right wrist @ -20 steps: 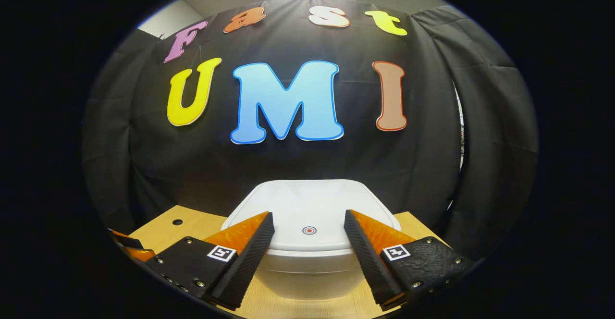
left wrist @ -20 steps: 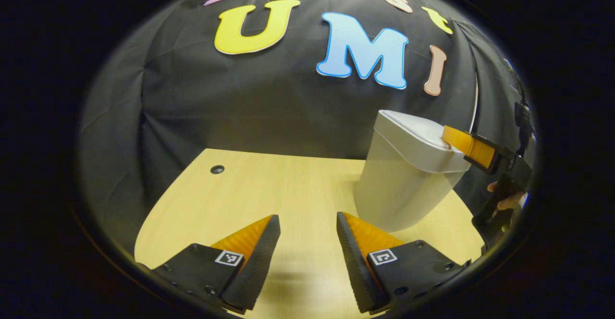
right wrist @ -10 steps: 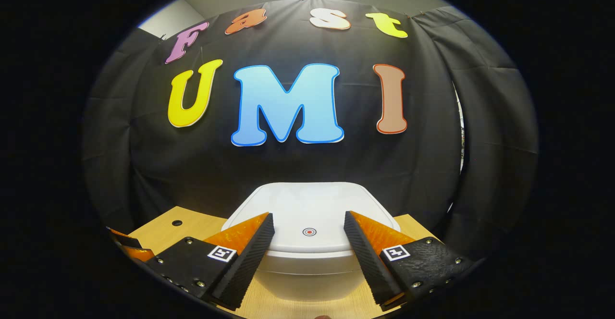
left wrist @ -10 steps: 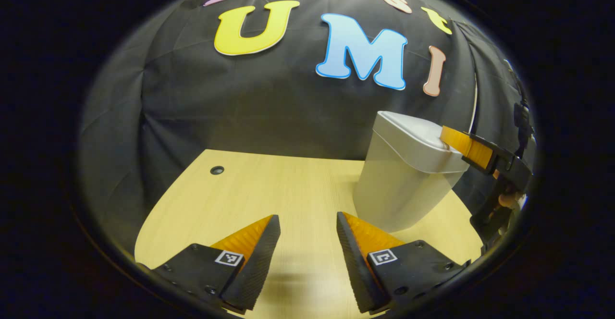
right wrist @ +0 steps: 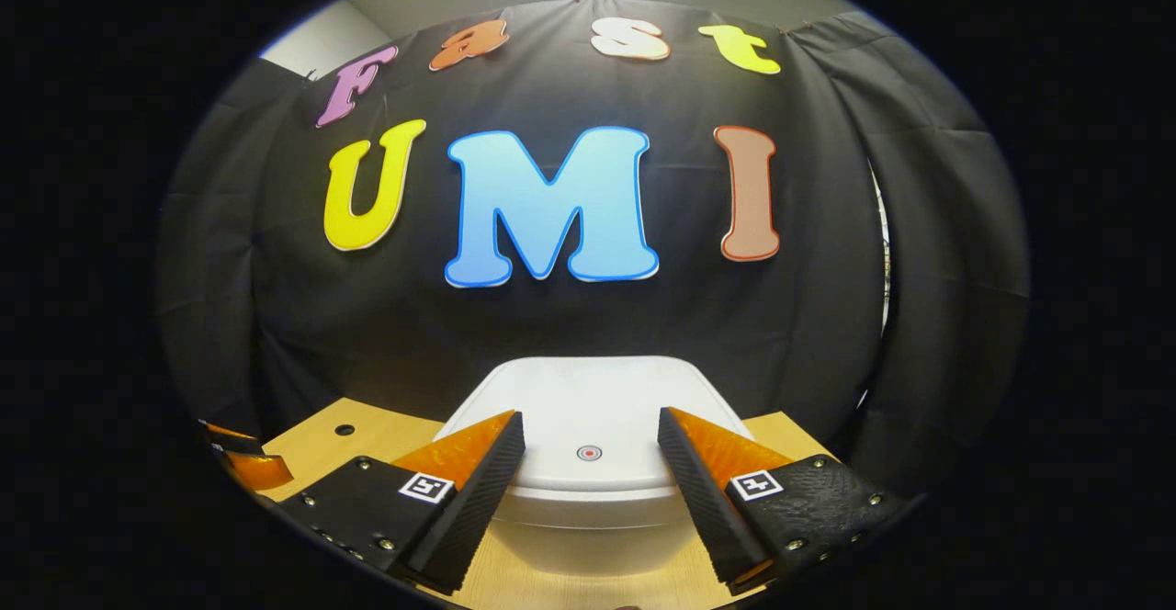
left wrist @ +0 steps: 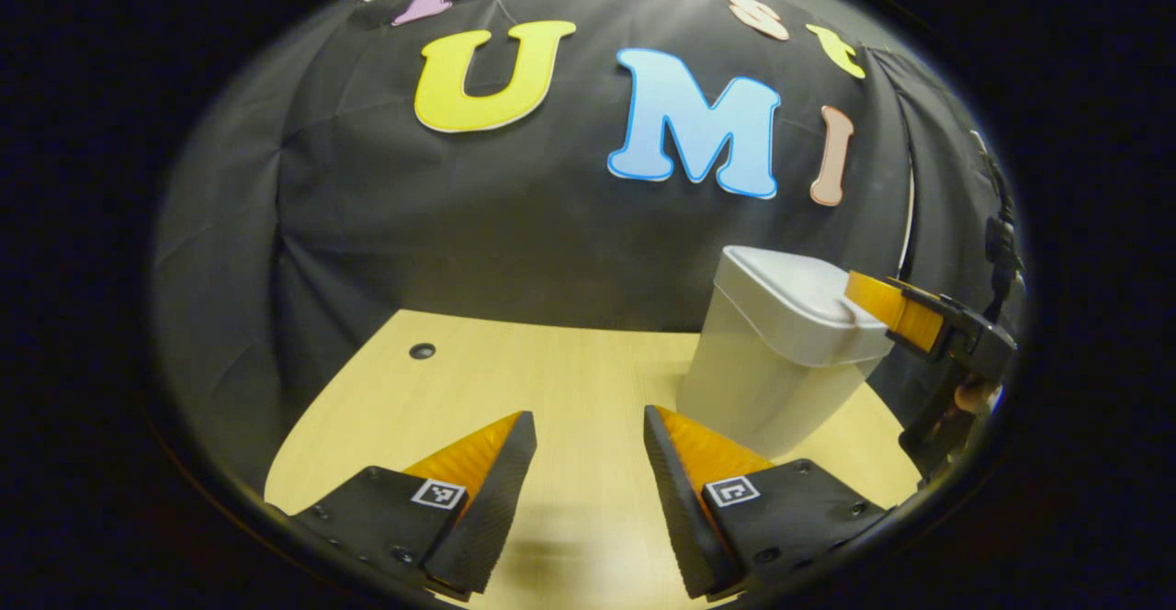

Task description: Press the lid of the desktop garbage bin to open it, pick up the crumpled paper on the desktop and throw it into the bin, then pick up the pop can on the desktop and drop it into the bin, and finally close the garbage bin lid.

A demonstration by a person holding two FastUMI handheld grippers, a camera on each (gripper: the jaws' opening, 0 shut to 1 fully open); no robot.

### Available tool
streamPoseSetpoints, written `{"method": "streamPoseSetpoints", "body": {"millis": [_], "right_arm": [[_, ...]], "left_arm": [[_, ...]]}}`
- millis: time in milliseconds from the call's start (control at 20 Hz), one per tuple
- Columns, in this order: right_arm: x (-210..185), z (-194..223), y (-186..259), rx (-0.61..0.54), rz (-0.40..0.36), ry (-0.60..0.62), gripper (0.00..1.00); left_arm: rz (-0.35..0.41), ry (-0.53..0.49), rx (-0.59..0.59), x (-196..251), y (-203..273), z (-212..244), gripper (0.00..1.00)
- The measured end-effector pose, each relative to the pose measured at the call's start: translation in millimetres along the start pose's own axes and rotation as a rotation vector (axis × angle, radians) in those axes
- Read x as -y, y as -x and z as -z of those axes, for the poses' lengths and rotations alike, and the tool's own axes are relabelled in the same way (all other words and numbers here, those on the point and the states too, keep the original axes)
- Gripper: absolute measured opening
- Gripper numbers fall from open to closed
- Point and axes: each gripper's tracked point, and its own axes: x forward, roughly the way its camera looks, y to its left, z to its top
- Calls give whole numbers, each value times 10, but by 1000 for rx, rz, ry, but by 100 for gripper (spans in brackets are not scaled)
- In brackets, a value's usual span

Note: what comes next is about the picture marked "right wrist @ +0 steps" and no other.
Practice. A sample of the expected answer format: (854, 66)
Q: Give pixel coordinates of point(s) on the white desktop garbage bin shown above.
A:
(588, 399)

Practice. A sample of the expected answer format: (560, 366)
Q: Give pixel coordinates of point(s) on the wooden desktop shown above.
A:
(312, 449)

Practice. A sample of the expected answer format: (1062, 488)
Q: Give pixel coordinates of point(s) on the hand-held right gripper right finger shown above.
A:
(703, 516)

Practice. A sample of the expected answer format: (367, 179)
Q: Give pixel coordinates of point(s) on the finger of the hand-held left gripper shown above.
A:
(234, 442)
(262, 472)

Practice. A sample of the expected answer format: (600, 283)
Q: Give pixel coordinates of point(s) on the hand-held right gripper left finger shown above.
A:
(478, 507)

